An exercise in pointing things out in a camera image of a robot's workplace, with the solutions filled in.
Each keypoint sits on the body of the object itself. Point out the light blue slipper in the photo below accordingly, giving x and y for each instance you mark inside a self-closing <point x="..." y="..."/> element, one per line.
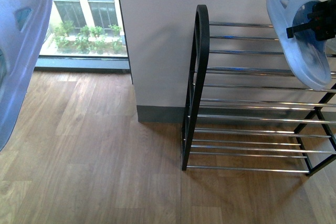
<point x="305" y="55"/>
<point x="24" y="24"/>

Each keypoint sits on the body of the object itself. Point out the black metal shoe rack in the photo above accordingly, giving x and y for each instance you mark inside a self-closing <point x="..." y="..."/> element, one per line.
<point x="244" y="108"/>

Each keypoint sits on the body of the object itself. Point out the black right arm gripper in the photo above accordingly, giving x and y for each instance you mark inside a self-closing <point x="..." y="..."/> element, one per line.
<point x="319" y="17"/>

